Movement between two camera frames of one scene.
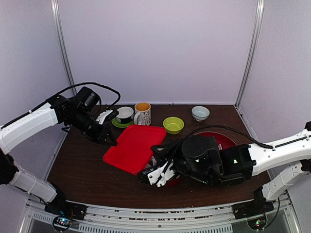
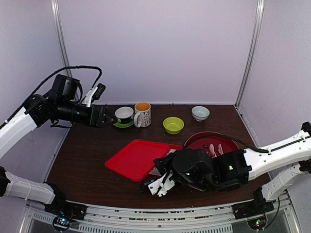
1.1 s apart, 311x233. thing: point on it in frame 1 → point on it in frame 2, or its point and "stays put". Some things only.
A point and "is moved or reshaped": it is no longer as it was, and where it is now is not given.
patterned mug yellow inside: (142, 116) stays put
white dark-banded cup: (126, 115) stays put
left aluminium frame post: (56, 7) stays put
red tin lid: (133, 150) is moved or reshaped
